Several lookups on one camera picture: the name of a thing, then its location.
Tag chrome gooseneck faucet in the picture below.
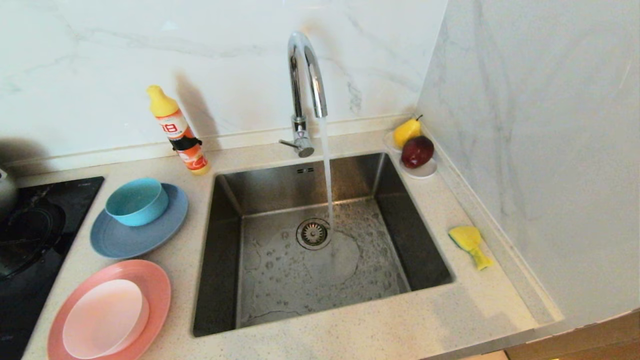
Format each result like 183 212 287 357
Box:
278 31 329 159

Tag orange dish soap bottle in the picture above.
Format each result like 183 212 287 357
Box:
146 85 211 176

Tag yellow green sponge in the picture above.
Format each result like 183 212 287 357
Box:
448 225 495 272

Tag teal bowl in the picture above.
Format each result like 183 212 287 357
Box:
105 178 170 227

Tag stainless steel sink basin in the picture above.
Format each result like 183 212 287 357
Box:
192 151 456 338

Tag running water stream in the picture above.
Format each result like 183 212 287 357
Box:
318 116 337 257

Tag round metal drain strainer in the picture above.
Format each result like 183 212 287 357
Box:
296 218 333 251

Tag yellow pear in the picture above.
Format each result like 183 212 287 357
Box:
393 115 424 149

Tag dark red apple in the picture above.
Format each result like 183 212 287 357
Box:
400 135 435 169

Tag small white dish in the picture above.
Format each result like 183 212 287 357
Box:
384 130 438 180

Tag pink plate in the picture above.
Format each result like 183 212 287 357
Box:
47 259 172 360

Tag blue plate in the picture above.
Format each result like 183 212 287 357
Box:
90 182 189 260

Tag pale pink bowl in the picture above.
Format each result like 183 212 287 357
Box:
62 279 150 360

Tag black glass cooktop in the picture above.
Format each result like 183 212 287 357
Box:
0 176 105 360

